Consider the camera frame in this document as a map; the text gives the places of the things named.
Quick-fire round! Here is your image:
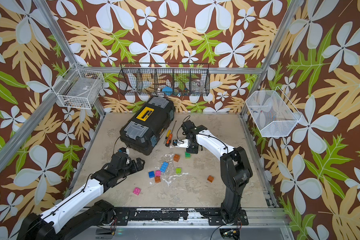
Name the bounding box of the white wire basket left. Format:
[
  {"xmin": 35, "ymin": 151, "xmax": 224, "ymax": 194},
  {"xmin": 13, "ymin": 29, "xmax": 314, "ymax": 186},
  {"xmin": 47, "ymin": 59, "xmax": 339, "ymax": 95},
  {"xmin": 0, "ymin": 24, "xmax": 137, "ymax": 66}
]
[{"xmin": 54, "ymin": 64, "xmax": 105, "ymax": 110}]

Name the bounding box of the magenta lego brick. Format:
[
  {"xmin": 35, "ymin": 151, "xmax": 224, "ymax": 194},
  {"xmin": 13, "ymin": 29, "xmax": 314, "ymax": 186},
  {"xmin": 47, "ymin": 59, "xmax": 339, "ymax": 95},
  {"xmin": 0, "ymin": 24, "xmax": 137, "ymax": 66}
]
[{"xmin": 133, "ymin": 188, "xmax": 141, "ymax": 196}]

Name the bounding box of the black toolbox with yellow label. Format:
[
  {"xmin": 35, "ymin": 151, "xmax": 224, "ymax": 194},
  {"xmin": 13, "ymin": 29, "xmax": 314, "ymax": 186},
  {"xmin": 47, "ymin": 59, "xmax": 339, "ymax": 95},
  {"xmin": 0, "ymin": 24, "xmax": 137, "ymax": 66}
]
[{"xmin": 120, "ymin": 96, "xmax": 175, "ymax": 156}]

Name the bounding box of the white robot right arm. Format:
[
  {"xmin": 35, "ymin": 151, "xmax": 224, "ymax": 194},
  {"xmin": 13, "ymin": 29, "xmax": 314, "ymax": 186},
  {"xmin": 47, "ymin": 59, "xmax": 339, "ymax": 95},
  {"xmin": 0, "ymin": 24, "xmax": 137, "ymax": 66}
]
[{"xmin": 178, "ymin": 120, "xmax": 253, "ymax": 224}]

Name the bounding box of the white wire basket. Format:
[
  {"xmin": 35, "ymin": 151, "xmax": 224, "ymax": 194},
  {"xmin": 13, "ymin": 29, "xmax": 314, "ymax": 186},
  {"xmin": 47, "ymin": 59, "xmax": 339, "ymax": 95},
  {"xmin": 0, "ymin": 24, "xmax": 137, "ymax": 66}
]
[
  {"xmin": 54, "ymin": 64, "xmax": 105, "ymax": 110},
  {"xmin": 246, "ymin": 88, "xmax": 303, "ymax": 138}
]

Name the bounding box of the orange lego brick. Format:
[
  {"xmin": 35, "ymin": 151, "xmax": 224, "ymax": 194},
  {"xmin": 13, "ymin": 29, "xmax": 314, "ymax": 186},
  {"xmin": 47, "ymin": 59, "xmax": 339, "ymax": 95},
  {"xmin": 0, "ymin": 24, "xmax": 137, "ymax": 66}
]
[
  {"xmin": 154, "ymin": 176, "xmax": 161, "ymax": 184},
  {"xmin": 207, "ymin": 176, "xmax": 214, "ymax": 183},
  {"xmin": 173, "ymin": 154, "xmax": 181, "ymax": 162}
]

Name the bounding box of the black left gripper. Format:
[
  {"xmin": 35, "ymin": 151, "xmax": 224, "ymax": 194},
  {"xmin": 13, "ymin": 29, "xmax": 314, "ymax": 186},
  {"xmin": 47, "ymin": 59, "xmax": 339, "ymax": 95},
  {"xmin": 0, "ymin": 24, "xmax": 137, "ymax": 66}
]
[{"xmin": 117, "ymin": 156, "xmax": 146, "ymax": 180}]

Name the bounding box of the black wire basket back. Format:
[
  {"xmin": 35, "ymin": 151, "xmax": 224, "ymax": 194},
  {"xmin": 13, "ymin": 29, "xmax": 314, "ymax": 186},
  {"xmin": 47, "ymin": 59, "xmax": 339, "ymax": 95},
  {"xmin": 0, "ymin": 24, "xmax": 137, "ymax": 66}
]
[{"xmin": 118, "ymin": 63, "xmax": 211, "ymax": 97}]

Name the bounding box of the orange handled screwdriver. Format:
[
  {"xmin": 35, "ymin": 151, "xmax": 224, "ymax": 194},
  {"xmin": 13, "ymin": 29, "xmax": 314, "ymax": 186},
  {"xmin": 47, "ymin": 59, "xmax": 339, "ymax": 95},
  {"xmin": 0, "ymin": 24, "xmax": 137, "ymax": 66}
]
[{"xmin": 165, "ymin": 134, "xmax": 173, "ymax": 147}]

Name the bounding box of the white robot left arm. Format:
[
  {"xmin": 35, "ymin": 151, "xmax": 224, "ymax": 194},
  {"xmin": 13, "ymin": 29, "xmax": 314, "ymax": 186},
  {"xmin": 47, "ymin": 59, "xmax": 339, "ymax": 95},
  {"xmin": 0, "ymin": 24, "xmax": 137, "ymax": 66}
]
[{"xmin": 17, "ymin": 148, "xmax": 145, "ymax": 240}]

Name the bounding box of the yellow handled screwdriver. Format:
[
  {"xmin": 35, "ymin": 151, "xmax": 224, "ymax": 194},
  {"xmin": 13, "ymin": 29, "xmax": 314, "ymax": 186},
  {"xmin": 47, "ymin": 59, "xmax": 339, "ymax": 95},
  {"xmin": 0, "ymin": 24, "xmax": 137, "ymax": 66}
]
[{"xmin": 165, "ymin": 121, "xmax": 177, "ymax": 140}]

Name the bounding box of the pink small lego brick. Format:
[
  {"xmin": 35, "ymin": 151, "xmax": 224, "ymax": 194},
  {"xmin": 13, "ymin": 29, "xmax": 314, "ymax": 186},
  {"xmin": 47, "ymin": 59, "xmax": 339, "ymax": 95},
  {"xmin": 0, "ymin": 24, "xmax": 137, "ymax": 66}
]
[{"xmin": 155, "ymin": 170, "xmax": 162, "ymax": 177}]

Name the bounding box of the black mounting rail base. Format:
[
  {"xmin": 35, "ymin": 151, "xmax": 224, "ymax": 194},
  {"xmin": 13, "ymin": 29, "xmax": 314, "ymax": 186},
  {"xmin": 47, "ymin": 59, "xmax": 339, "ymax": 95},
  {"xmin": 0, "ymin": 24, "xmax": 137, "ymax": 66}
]
[{"xmin": 107, "ymin": 206, "xmax": 249, "ymax": 226}]

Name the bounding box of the light blue long lego brick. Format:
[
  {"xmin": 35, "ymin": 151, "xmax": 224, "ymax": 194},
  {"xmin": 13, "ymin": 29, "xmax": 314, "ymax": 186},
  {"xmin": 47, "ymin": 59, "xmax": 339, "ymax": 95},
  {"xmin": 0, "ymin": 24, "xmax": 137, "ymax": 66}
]
[{"xmin": 160, "ymin": 162, "xmax": 169, "ymax": 173}]

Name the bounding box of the white wire basket right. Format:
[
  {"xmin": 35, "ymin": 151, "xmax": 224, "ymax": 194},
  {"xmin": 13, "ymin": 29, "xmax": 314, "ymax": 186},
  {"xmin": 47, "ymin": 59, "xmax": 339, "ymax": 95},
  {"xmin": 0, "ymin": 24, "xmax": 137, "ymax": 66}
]
[{"xmin": 246, "ymin": 88, "xmax": 303, "ymax": 138}]

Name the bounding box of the blue object in basket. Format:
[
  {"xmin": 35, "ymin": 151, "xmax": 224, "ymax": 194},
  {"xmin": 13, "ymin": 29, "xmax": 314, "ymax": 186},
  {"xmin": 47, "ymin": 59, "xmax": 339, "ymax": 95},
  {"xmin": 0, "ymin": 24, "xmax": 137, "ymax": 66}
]
[{"xmin": 162, "ymin": 87, "xmax": 173, "ymax": 95}]

